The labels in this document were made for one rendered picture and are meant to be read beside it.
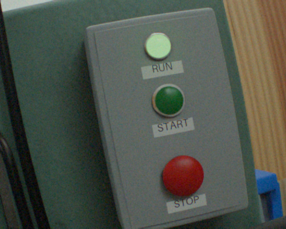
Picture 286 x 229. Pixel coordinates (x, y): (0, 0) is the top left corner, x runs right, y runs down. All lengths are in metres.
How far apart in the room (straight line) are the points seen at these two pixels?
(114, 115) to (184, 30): 0.08
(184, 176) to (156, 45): 0.09
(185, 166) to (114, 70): 0.08
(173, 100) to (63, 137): 0.11
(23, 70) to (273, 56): 1.62
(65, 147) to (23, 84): 0.06
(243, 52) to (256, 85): 0.13
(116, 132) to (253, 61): 1.56
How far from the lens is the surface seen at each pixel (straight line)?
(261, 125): 1.92
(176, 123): 0.39
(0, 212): 0.50
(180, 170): 0.38
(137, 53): 0.39
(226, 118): 0.40
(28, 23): 0.45
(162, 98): 0.38
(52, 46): 0.45
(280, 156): 1.95
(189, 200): 0.40
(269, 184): 1.36
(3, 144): 0.43
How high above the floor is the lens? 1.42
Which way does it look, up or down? 3 degrees down
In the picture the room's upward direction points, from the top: 11 degrees counter-clockwise
